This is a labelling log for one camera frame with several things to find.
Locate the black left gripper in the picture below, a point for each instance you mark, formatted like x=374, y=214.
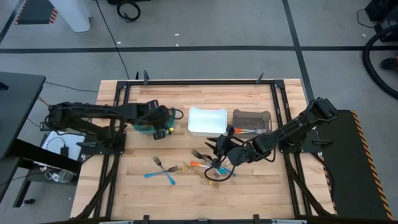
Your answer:
x=154, y=119

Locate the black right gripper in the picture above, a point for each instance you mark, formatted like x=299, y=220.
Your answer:
x=237, y=154

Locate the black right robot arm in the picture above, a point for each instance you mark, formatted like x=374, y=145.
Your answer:
x=295, y=127

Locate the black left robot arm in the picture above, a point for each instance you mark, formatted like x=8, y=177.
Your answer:
x=93, y=109

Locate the yellow gripper label tag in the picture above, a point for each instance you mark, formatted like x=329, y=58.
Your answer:
x=170, y=130

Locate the white plastic bin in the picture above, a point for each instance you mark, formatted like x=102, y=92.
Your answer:
x=206, y=121

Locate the teal plastic bin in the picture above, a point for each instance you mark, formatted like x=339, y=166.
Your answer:
x=143, y=129

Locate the grey translucent plastic bin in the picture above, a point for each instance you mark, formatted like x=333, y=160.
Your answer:
x=252, y=118

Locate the black table clamp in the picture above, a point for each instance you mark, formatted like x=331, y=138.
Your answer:
x=145, y=219
x=145, y=77
x=256, y=219
x=259, y=79

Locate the white paper sheet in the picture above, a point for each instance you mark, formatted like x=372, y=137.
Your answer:
x=74, y=140

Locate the small black charger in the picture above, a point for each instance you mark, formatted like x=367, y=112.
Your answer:
x=64, y=151

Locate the clear glass jar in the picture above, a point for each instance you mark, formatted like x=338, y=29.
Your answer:
x=65, y=176

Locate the black stand beam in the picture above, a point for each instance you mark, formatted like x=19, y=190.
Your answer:
x=43, y=154

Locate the black hazard-edged platform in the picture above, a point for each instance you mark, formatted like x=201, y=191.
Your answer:
x=351, y=171

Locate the black desk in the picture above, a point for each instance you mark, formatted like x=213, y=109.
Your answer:
x=18, y=109

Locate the black hazard-striped floor mat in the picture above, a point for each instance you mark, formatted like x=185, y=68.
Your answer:
x=34, y=12

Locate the orange and black tool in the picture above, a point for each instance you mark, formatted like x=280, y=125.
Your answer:
x=388, y=63

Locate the black equipment case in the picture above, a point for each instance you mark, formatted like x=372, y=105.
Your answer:
x=385, y=12

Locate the black aluminium table frame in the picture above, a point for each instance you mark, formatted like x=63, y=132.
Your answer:
x=202, y=82

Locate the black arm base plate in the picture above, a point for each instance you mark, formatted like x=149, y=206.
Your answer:
x=311, y=146
x=93, y=149

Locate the white cylindrical post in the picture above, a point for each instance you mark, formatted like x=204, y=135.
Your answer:
x=73, y=15

